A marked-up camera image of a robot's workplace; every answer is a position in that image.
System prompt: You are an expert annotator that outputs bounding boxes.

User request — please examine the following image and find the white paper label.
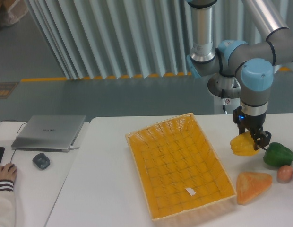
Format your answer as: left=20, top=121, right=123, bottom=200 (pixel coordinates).
left=185, top=187, right=196, bottom=196

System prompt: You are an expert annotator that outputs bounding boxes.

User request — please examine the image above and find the yellow woven basket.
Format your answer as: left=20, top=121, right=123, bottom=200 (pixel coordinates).
left=126, top=113, right=236, bottom=222

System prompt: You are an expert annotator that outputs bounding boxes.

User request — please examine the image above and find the green bell pepper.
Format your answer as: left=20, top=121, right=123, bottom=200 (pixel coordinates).
left=263, top=142, right=293, bottom=167

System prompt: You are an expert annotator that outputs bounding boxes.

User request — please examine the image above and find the silver laptop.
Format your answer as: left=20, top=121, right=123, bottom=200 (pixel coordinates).
left=11, top=115, right=86, bottom=152

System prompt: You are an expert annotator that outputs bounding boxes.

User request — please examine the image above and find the yellow bell pepper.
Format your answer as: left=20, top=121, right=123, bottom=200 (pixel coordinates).
left=230, top=132, right=259, bottom=156

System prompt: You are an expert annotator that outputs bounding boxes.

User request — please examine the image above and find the brown egg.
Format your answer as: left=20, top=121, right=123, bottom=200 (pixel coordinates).
left=277, top=165, right=293, bottom=182

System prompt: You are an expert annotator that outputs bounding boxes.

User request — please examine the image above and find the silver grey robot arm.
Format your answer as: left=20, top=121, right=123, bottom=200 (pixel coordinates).
left=187, top=0, right=293, bottom=150

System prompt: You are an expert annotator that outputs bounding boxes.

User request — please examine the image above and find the black mouse cable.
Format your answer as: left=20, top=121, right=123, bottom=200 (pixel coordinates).
left=0, top=119, right=29, bottom=164

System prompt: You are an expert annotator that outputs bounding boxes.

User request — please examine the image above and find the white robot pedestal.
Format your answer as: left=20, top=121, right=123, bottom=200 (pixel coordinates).
left=207, top=73, right=241, bottom=115

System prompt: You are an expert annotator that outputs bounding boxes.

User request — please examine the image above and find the person's hand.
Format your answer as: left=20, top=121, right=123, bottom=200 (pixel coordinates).
left=0, top=163, right=17, bottom=183

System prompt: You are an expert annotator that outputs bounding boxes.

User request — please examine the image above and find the dark grey puck device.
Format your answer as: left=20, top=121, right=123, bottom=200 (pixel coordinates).
left=32, top=153, right=51, bottom=170

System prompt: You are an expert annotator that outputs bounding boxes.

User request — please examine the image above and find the triangular toast bread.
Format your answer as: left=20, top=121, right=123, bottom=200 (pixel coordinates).
left=236, top=172, right=273, bottom=205

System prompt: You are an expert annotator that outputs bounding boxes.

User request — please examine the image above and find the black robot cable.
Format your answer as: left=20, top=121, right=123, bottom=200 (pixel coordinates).
left=221, top=89, right=230, bottom=115

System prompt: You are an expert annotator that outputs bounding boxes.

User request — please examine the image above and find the grey folding partition screen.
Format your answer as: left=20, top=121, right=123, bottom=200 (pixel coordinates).
left=25, top=0, right=293, bottom=80

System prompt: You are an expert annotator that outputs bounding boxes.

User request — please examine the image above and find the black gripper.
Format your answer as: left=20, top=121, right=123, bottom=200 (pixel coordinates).
left=233, top=106, right=271, bottom=150

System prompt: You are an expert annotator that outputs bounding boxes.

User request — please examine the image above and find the striped white sleeve forearm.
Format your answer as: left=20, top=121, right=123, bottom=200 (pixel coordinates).
left=0, top=180, right=16, bottom=227

